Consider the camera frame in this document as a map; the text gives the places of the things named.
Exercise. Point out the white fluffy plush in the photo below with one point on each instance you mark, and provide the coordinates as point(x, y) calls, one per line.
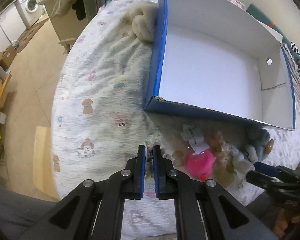
point(243, 162)

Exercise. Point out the white cartoon print bedsheet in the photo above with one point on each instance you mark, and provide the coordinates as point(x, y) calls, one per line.
point(98, 118)

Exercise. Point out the cream fluffy plush towel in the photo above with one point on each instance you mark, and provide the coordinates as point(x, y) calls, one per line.
point(142, 16)

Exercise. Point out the white washing machine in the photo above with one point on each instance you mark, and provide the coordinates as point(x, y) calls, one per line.
point(30, 11)

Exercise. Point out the beige frilly scrunchie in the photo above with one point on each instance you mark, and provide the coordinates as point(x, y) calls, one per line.
point(149, 143)

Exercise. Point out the pink heart plush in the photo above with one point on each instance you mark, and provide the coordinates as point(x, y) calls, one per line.
point(200, 165)

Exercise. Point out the green headboard cushion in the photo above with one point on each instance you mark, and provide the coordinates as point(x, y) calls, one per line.
point(254, 11)

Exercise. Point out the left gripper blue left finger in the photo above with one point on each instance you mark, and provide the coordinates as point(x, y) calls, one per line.
point(139, 172)

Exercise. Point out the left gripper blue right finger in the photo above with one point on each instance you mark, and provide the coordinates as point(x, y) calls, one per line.
point(159, 173)

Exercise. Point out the cardboard box on floor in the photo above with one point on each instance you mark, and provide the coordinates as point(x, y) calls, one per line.
point(7, 57)

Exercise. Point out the brown bear plush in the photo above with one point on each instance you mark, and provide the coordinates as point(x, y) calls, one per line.
point(218, 147)

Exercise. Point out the clear bag with label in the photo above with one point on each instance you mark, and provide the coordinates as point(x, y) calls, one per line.
point(194, 136)

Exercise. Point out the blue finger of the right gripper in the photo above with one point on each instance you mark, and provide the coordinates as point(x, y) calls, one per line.
point(271, 171)

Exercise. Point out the brown floor mat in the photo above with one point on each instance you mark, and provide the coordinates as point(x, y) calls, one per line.
point(28, 35)

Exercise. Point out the blue and white cardboard box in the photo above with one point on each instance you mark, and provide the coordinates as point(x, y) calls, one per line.
point(211, 59)

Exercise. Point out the white lower cabinets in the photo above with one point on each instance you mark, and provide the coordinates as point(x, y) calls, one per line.
point(11, 27)

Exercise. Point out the light blue fluffy plush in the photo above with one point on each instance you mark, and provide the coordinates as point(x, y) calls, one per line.
point(259, 144)

